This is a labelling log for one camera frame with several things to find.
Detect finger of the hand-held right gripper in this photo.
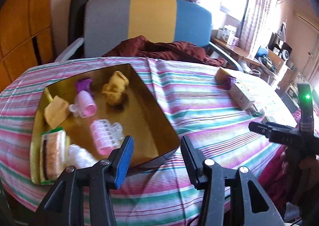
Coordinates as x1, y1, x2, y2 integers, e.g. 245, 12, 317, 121
248, 121, 273, 138
265, 121, 301, 145

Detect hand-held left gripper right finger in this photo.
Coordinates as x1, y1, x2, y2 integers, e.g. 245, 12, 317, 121
180, 136, 285, 226

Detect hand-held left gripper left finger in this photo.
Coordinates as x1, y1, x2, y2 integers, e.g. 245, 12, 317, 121
37, 136, 135, 226

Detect pink hair roller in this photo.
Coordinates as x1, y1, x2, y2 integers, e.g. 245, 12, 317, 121
69, 90, 97, 118
90, 119, 124, 155

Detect white plastic bag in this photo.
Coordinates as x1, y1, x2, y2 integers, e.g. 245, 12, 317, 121
66, 144, 99, 169

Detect gold box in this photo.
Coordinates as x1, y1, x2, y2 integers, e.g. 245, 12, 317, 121
29, 63, 181, 186

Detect wafer packet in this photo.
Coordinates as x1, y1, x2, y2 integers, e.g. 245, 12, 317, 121
39, 128, 66, 183

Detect yellow knitted item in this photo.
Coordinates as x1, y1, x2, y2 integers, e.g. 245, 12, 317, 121
102, 71, 130, 106

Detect person's right hand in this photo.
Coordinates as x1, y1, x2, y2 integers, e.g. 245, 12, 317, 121
280, 151, 291, 176

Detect small green white packet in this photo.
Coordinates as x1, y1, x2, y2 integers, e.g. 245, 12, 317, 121
252, 106, 266, 117

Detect small pale carton box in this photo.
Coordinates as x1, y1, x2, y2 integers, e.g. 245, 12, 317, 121
229, 82, 257, 110

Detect pink garment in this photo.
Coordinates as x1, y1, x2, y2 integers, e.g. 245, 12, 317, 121
257, 111, 319, 216

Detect striped tablecloth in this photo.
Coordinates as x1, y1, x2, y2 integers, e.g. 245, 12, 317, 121
0, 56, 299, 226

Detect cluttered wooden shelf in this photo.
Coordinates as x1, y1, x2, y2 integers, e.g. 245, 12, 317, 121
259, 23, 299, 87

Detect blue round object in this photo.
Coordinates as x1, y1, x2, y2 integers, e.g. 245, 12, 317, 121
256, 45, 269, 59

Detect wooden desk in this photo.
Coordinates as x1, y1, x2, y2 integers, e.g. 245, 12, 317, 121
211, 36, 261, 67

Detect white box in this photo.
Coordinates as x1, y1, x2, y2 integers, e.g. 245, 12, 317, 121
223, 24, 237, 39

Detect maroon cloth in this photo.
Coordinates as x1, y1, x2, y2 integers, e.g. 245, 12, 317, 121
103, 35, 226, 67

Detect grey yellow blue chair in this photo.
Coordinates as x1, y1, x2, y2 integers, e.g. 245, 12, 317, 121
53, 0, 245, 72

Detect black rolled mat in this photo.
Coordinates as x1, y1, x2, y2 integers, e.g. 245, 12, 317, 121
68, 0, 90, 53

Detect wooden wardrobe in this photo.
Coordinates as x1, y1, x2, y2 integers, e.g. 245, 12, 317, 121
0, 0, 55, 87

